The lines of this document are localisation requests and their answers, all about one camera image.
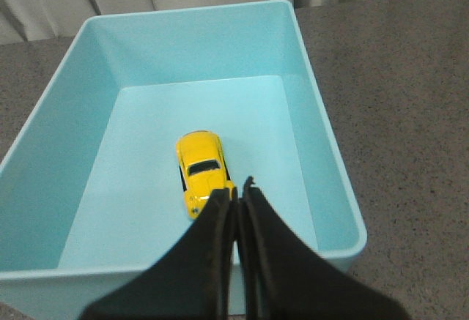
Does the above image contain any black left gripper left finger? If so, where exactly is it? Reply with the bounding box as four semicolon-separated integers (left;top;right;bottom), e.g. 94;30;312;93
80;189;237;319

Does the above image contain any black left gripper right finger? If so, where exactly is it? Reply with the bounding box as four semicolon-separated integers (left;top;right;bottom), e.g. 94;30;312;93
237;177;409;319

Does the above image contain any yellow toy beetle car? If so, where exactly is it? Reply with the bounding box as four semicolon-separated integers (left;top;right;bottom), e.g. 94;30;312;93
176;130;235;220

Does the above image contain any light blue plastic box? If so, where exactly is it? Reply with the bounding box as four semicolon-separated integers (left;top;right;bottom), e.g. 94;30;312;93
1;0;367;319

